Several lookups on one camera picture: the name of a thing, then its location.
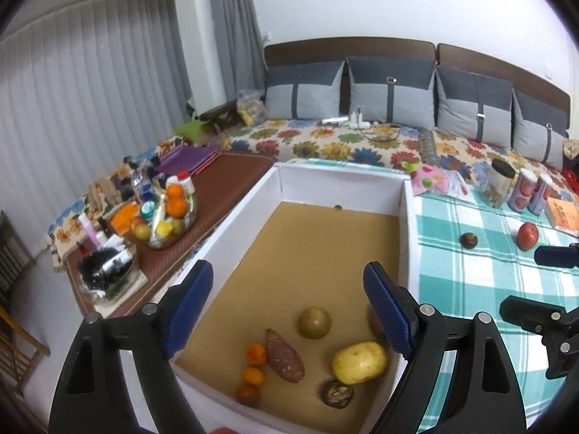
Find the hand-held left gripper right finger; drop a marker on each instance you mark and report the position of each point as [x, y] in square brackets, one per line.
[389, 312]

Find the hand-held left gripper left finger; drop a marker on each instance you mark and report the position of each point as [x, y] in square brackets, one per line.
[187, 312]

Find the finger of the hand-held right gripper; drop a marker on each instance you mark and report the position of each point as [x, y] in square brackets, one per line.
[556, 256]
[529, 311]

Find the red apple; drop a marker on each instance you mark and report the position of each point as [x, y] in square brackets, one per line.
[528, 236]

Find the large yellow pomelo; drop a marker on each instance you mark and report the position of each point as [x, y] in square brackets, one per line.
[360, 362]

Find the brown round fruit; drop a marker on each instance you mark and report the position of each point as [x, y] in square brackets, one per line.
[314, 322]

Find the bright orange tangerine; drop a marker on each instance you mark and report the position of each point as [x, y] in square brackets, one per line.
[253, 376]
[255, 355]

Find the white cardboard box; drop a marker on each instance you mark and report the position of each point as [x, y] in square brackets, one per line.
[316, 253]

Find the dark cracked mangosteen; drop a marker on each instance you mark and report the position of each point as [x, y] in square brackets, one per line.
[337, 393]

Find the dark orange tangerine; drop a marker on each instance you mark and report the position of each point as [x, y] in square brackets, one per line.
[248, 394]

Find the brown sweet potato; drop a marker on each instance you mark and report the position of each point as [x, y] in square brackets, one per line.
[284, 356]

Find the orange cover book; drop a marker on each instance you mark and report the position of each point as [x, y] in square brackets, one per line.
[563, 214]

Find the pink labelled can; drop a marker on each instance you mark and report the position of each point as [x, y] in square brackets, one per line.
[521, 192]
[542, 196]

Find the dark round mangosteen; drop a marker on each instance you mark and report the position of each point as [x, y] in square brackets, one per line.
[469, 240]

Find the glass bowl of fruit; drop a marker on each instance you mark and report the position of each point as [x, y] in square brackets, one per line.
[167, 224]

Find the clear jar with black lid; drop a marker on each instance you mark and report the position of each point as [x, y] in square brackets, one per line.
[497, 185]

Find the dark bag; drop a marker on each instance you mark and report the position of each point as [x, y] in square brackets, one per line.
[573, 165]

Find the beige cloth item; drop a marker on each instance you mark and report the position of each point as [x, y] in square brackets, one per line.
[571, 149]

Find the orange packet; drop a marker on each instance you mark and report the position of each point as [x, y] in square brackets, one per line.
[124, 218]

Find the grey two-tone pillow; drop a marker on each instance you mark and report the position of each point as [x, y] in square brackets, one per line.
[470, 108]
[389, 99]
[538, 135]
[303, 95]

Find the white pink packet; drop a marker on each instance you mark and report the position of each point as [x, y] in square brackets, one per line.
[457, 183]

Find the brown table mat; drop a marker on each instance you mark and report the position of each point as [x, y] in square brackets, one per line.
[221, 190]

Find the pink tube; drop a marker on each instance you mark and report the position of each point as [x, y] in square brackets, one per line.
[90, 230]

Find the white bottle with red cap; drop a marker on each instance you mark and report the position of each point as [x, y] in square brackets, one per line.
[184, 181]

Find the pink patterned bag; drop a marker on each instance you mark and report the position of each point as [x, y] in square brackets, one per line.
[427, 181]

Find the purple books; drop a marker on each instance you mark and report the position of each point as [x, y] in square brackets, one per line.
[190, 160]

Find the wooden chair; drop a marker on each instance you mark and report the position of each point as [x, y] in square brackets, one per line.
[18, 325]

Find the floral sofa cover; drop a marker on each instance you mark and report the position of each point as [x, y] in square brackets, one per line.
[316, 144]

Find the green cloth item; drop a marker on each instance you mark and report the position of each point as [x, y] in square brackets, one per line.
[192, 129]

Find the white power strip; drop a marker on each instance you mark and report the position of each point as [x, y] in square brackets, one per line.
[359, 120]

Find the white handheld device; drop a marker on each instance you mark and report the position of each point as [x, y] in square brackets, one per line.
[335, 120]

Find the clear plastic bag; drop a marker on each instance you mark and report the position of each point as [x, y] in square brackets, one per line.
[251, 108]

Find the white pleated curtain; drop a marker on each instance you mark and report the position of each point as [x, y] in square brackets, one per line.
[90, 99]

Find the grey curtain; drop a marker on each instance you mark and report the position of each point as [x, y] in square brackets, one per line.
[235, 31]

